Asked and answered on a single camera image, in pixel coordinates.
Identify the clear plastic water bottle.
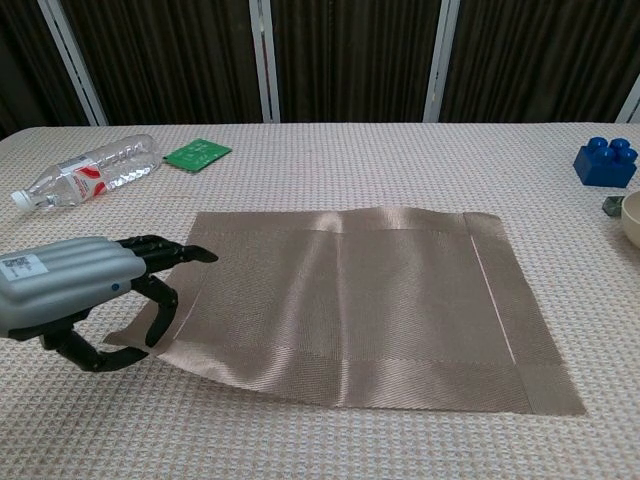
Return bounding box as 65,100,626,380
10,133,164,210

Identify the brown woven placemat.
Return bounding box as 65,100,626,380
103,205,587,416

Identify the grey aluminium partition post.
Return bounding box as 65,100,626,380
615,79,640,124
248,0,282,124
37,0,109,127
423,0,461,124

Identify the blue toy building block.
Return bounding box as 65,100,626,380
572,137,640,189

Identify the light brown bowl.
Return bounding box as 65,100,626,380
621,189,640,249

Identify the black pleated curtain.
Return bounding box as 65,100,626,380
0,0,640,141

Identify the pink woven tablecloth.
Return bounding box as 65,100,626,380
0,121,640,480

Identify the green sachet packet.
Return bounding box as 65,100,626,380
162,138,233,175

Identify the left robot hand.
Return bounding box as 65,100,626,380
0,233,220,374

